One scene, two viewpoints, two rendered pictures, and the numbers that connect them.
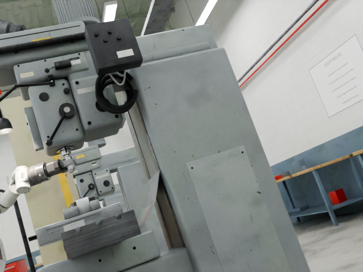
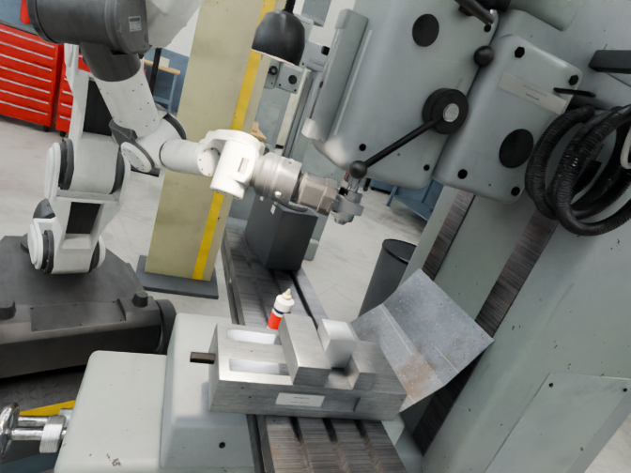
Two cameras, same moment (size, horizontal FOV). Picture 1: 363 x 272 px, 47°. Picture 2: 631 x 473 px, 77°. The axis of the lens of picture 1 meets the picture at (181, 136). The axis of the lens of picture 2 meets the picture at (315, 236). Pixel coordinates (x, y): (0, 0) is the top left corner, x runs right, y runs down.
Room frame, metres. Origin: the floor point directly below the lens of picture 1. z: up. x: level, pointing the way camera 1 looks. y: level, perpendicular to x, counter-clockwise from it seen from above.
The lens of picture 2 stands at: (1.14, 0.65, 1.42)
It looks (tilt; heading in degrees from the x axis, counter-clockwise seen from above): 19 degrees down; 355
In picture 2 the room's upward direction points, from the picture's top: 20 degrees clockwise
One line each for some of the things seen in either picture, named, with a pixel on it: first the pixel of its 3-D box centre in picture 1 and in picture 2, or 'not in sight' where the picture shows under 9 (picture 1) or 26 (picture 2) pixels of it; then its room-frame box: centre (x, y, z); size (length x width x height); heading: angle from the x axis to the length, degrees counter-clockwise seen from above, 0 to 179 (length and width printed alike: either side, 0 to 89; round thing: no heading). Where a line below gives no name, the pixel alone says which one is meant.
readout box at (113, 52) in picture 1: (113, 46); not in sight; (1.69, 0.15, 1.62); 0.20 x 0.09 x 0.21; 109
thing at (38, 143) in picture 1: (33, 128); (332, 79); (1.88, 0.65, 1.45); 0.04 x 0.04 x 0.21; 19
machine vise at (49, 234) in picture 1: (80, 219); (309, 363); (1.76, 0.52, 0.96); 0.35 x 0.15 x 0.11; 107
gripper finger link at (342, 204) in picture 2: (66, 162); (347, 206); (1.88, 0.54, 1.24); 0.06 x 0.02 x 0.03; 90
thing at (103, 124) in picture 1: (95, 108); (473, 117); (1.97, 0.36, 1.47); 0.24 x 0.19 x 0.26; 19
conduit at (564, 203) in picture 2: (114, 94); (575, 161); (1.81, 0.22, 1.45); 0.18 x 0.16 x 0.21; 109
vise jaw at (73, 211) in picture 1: (71, 213); (302, 347); (1.75, 0.55, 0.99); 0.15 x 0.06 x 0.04; 17
